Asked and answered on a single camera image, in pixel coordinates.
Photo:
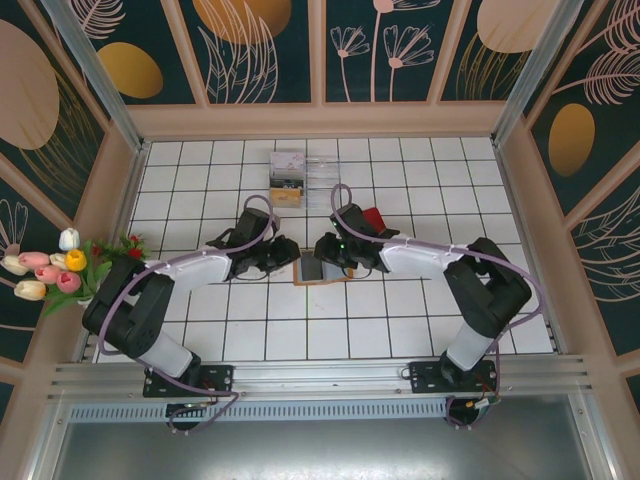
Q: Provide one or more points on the orange leather card holder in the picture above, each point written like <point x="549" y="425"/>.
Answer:
<point x="296" y="274"/>

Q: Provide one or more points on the black credit card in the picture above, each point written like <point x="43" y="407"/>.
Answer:
<point x="310" y="270"/>

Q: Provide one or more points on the clear acrylic card stand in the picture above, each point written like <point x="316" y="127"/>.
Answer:
<point x="322" y="180"/>

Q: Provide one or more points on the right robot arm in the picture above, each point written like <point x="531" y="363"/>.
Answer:
<point x="420" y="255"/>

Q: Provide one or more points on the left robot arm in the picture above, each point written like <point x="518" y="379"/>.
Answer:
<point x="200" y="270"/>

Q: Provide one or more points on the gold card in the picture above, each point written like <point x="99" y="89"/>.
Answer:
<point x="285" y="197"/>

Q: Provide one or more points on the black printed card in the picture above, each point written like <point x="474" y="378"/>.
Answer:
<point x="286" y="182"/>

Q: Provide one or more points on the white floral card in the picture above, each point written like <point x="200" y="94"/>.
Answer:
<point x="287" y="163"/>

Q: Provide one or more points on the red flower green sprig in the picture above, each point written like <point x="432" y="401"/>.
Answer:
<point x="117" y="249"/>

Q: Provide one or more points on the yellow artificial tulip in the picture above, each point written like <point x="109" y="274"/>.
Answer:
<point x="75" y="260"/>

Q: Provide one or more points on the white artificial tulip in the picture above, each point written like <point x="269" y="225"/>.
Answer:
<point x="70" y="239"/>

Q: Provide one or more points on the deep pink artificial tulip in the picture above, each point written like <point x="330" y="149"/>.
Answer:
<point x="68" y="281"/>

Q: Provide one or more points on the brushed metal sheet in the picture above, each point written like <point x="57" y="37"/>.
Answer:
<point x="320" y="450"/>

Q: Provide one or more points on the cream artificial tulip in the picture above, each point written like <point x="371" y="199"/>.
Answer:
<point x="14" y="265"/>
<point x="57" y="260"/>
<point x="30" y="289"/>

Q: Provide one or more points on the tulip flower bouquet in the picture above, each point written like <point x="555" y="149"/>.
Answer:
<point x="57" y="302"/>

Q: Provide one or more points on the aluminium mounting rail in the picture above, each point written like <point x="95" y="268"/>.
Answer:
<point x="320" y="375"/>

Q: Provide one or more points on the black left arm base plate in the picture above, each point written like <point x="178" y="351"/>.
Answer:
<point x="220" y="380"/>

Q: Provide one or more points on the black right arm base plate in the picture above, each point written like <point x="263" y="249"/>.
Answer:
<point x="425" y="380"/>

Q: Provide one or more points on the aluminium frame post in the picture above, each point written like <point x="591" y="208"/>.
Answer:
<point x="530" y="75"/>
<point x="100" y="85"/>

